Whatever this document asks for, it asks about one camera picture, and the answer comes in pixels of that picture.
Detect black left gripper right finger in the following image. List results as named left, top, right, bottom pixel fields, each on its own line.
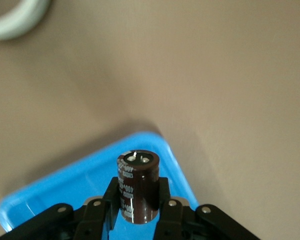
left=153, top=177, right=261, bottom=240

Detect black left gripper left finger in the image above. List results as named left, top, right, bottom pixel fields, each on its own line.
left=0, top=176, right=121, bottom=240

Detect blue plastic tray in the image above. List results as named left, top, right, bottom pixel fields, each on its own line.
left=0, top=131, right=200, bottom=240

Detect dark brown cylindrical capacitor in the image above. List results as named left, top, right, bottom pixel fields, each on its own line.
left=117, top=149, right=161, bottom=225

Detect white curved plastic bracket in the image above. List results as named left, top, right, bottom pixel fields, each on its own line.
left=0, top=0, right=53, bottom=41

